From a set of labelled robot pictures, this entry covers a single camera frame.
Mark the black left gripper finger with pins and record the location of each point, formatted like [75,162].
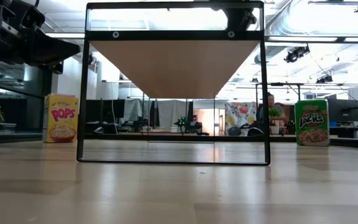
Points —
[51,48]

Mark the yellow Pops cereal box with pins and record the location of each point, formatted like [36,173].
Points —
[61,118]

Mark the green Apple Jacks cereal box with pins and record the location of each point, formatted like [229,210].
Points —
[312,123]

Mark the black spotlight cluster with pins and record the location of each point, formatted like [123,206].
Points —
[295,54]
[324,79]

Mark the black monitor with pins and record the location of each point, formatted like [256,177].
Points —
[343,110]
[94,110]
[113,110]

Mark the person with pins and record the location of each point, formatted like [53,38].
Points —
[272,102]

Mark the grey tray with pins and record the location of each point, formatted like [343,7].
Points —
[6,127]

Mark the colourful floral cloth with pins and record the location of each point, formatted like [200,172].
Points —
[239,116]

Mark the green potted plant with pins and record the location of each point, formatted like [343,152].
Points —
[274,113]

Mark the grey hanging cloth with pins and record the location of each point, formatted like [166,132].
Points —
[171,112]
[135,109]

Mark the black office chair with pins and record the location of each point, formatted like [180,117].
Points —
[234,131]
[255,132]

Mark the black robot green light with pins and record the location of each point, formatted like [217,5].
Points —
[191,127]

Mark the silver ventilation duct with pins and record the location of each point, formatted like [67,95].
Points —
[276,26]

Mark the black dome camera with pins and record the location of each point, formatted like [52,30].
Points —
[90,59]

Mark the black gantry frame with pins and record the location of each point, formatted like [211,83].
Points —
[278,84]

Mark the wooden shelf black metal frame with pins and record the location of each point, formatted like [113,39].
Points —
[175,68]

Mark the black ceiling rail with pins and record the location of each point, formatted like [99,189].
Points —
[334,2]

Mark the black aluminium rig frame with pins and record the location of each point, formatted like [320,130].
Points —
[284,139]

